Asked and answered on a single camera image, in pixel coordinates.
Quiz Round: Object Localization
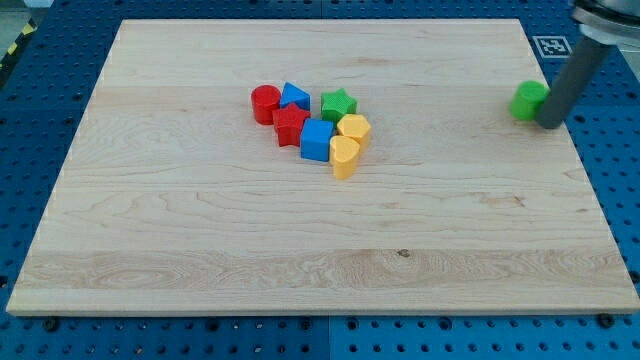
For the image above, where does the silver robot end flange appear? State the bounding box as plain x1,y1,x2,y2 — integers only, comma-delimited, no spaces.
571,0,639,46

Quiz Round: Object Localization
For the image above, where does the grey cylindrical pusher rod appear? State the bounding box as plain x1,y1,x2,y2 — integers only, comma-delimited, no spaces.
535,36,613,129

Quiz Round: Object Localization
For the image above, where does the green cylinder block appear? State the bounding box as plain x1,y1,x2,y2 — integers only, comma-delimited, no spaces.
509,80,549,121

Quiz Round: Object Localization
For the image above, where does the green star block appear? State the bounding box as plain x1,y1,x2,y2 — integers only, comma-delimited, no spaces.
321,88,358,123

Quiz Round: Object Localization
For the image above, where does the red star block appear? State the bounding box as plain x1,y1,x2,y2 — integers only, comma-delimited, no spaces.
272,103,311,147

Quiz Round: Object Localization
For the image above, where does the white fiducial marker tag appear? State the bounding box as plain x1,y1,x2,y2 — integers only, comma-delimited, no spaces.
533,35,572,59

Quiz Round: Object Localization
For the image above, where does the yellow pentagon block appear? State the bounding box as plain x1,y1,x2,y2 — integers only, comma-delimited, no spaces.
337,114,372,151

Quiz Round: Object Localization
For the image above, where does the yellow heart block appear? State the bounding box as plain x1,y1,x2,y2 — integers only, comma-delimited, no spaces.
329,135,360,180

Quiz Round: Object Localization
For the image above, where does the black bolt front right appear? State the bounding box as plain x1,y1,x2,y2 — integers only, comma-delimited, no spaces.
596,313,616,329

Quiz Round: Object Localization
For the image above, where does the black bolt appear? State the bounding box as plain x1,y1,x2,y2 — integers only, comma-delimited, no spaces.
596,313,616,329
42,317,60,332

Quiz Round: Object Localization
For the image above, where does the blue cube block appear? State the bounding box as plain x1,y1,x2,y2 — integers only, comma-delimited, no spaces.
300,118,334,162

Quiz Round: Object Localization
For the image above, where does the blue triangle block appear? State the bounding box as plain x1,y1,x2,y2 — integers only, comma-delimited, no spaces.
279,82,311,110

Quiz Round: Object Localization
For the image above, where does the red cylinder block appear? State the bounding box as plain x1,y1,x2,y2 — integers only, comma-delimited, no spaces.
250,84,281,125

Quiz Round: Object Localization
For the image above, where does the wooden board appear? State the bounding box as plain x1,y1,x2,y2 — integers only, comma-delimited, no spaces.
7,18,639,317

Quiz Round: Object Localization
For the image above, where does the black bolt front left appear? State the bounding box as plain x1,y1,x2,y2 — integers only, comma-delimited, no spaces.
42,317,60,332

